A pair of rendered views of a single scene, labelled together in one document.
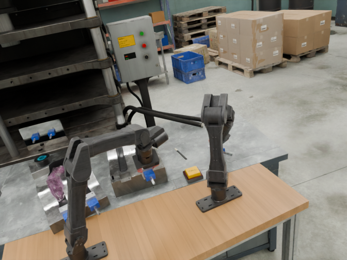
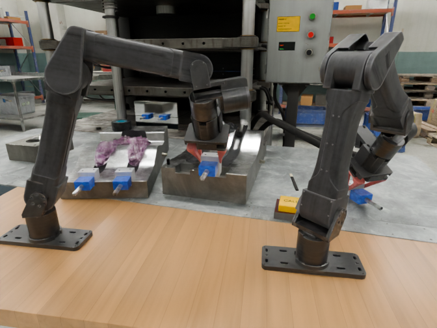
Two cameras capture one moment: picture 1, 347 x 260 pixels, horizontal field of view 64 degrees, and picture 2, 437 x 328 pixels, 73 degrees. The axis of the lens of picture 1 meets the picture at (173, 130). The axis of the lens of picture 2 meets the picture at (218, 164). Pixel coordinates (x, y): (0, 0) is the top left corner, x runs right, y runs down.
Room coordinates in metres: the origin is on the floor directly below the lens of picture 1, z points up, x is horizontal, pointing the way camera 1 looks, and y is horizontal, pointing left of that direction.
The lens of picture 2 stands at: (0.36, -0.19, 1.20)
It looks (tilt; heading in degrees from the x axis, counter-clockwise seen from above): 20 degrees down; 26
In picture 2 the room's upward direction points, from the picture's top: straight up
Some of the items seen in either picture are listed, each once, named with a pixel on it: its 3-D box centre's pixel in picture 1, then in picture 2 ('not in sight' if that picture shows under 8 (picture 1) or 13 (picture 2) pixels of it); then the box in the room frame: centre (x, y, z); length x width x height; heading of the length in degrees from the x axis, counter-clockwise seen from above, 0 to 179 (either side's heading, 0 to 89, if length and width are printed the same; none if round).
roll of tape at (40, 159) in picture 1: (43, 160); (121, 125); (1.29, 0.72, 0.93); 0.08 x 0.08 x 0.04
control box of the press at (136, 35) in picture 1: (149, 116); (289, 142); (2.03, 0.17, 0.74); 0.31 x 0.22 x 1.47; 101
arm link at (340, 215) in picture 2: (216, 179); (317, 216); (0.91, -0.14, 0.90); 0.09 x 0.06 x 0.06; 67
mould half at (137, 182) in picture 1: (131, 152); (223, 153); (1.30, 0.25, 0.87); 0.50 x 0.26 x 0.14; 11
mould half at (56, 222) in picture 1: (65, 182); (124, 155); (1.15, 0.58, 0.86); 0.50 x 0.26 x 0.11; 28
